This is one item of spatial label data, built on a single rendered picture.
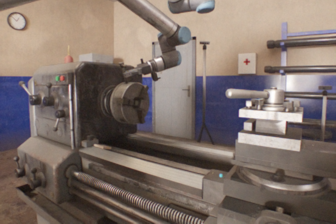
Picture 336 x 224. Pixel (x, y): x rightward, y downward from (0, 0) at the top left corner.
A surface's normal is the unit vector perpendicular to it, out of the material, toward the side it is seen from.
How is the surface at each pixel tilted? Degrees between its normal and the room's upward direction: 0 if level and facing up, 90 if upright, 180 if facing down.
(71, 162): 90
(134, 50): 90
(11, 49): 90
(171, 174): 36
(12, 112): 90
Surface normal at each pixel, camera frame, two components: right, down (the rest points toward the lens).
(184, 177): -0.32, -0.77
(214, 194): -0.55, 0.07
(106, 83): 0.84, 0.04
